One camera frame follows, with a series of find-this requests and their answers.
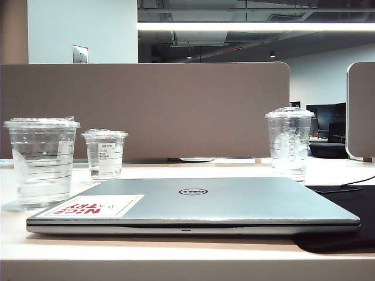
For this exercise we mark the clear plastic cup lid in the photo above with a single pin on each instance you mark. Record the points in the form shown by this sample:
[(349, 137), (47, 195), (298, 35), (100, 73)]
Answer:
[(41, 164)]

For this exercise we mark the silver Dell laptop with sticker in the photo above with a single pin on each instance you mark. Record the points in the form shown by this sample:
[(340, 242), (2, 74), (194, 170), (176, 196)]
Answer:
[(205, 210)]

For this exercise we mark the clear cup with white label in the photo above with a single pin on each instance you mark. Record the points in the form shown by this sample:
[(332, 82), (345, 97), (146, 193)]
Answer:
[(105, 159)]

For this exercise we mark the tall clear cup dome lid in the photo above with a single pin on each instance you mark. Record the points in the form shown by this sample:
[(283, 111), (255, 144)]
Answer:
[(288, 146)]

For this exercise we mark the wide brown desk divider panel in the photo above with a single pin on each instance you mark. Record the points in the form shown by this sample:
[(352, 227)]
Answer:
[(175, 99)]

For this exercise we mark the long white ceiling light strip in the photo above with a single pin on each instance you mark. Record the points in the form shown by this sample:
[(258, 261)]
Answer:
[(234, 25)]

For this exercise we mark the black computer monitor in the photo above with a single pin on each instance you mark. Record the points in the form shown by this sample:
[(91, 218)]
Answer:
[(325, 115)]

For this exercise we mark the black round seat cushion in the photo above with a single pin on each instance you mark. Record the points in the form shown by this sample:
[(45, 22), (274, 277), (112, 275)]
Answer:
[(328, 150)]

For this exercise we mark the black office chair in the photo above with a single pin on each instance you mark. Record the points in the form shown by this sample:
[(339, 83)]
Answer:
[(337, 131)]

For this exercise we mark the brown divider panel white edge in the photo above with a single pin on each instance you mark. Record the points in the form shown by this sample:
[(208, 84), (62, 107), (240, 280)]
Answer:
[(363, 111)]

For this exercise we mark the black mouse mat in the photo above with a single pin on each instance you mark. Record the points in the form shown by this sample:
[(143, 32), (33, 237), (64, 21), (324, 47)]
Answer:
[(351, 222)]

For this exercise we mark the silver divider base bracket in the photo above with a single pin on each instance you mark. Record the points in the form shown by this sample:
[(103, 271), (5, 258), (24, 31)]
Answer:
[(197, 159)]

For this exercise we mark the metal wall switch plate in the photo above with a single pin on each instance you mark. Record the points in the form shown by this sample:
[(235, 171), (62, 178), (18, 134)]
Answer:
[(80, 54)]

